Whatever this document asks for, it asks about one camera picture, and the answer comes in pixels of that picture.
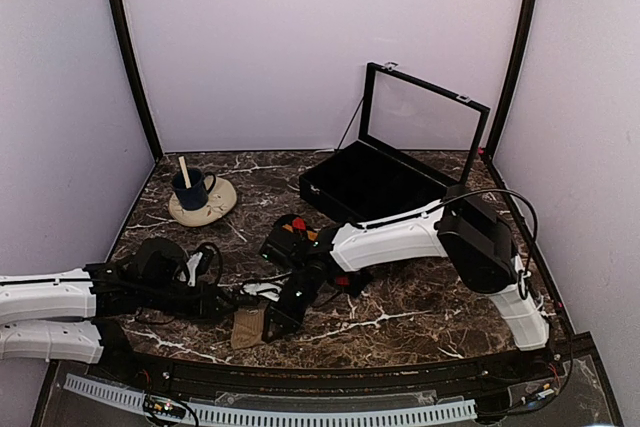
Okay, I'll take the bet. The black argyle sock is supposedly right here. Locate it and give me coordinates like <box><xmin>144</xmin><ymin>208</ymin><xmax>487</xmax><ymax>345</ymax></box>
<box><xmin>274</xmin><ymin>214</ymin><xmax>373</xmax><ymax>298</ymax></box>

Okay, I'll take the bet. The dark blue mug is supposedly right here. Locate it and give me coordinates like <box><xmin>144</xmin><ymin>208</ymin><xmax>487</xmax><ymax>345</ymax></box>
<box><xmin>171</xmin><ymin>168</ymin><xmax>216</xmax><ymax>211</ymax></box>

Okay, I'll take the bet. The tan brown sock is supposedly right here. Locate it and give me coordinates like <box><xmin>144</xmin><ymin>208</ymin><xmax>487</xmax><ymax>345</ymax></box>
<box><xmin>230</xmin><ymin>305</ymin><xmax>266</xmax><ymax>350</ymax></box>

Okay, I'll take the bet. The black glass-lid display box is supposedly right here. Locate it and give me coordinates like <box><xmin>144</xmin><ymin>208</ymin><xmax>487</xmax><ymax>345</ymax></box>
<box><xmin>299</xmin><ymin>62</ymin><xmax>490</xmax><ymax>222</ymax></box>

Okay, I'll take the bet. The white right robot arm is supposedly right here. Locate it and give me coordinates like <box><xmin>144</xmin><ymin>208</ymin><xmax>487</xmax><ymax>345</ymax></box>
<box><xmin>259</xmin><ymin>185</ymin><xmax>550</xmax><ymax>381</ymax></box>

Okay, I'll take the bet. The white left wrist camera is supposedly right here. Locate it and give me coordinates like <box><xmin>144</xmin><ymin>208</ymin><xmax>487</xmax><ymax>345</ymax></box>
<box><xmin>186</xmin><ymin>252</ymin><xmax>203</xmax><ymax>287</ymax></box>

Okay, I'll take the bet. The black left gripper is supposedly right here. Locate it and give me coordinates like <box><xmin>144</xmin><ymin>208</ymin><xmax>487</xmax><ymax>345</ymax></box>
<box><xmin>140</xmin><ymin>281</ymin><xmax>238</xmax><ymax>322</ymax></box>

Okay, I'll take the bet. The black table edge rail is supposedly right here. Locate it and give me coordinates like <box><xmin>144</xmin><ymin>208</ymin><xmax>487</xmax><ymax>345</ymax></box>
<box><xmin>88</xmin><ymin>330</ymin><xmax>570</xmax><ymax>396</ymax></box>

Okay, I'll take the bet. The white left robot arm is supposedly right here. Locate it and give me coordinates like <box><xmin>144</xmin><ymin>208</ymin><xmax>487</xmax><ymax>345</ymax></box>
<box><xmin>1</xmin><ymin>237</ymin><xmax>238</xmax><ymax>383</ymax></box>

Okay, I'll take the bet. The beige ceramic saucer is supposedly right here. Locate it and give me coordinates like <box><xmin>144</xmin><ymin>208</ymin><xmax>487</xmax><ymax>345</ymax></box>
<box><xmin>168</xmin><ymin>176</ymin><xmax>237</xmax><ymax>227</ymax></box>

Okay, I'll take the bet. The white slotted cable duct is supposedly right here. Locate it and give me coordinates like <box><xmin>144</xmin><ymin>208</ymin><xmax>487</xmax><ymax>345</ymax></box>
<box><xmin>63</xmin><ymin>374</ymin><xmax>478</xmax><ymax>426</ymax></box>

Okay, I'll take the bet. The wooden stir stick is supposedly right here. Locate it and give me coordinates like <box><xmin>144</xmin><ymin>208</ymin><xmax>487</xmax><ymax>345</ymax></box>
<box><xmin>178</xmin><ymin>156</ymin><xmax>192</xmax><ymax>189</ymax></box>

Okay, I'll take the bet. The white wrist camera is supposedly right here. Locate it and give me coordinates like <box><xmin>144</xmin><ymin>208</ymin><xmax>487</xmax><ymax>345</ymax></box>
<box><xmin>186</xmin><ymin>252</ymin><xmax>203</xmax><ymax>287</ymax></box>
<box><xmin>241</xmin><ymin>282</ymin><xmax>282</xmax><ymax>302</ymax></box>

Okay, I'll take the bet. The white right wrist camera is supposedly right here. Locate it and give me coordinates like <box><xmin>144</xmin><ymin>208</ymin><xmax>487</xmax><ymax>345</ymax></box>
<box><xmin>241</xmin><ymin>282</ymin><xmax>282</xmax><ymax>302</ymax></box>

